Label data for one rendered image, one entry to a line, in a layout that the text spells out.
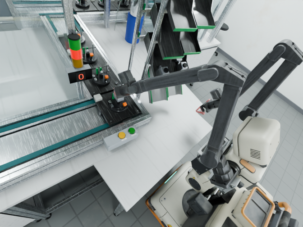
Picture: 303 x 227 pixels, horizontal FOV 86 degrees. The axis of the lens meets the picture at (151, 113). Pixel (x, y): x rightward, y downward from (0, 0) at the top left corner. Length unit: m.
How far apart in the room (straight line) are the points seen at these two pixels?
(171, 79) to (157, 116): 0.62
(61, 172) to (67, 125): 0.27
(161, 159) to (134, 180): 0.22
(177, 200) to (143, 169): 0.74
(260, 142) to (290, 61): 0.38
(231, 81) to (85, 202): 1.66
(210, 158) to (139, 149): 0.51
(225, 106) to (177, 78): 0.21
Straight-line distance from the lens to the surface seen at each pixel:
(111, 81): 1.27
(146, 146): 1.13
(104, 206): 1.87
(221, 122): 0.69
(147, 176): 1.06
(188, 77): 0.66
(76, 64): 0.91
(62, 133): 1.09
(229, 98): 0.64
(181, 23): 0.91
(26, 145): 1.11
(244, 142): 0.85
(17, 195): 1.10
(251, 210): 1.30
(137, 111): 1.12
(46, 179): 1.08
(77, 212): 1.88
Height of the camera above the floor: 1.87
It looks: 52 degrees down
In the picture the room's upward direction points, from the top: 23 degrees clockwise
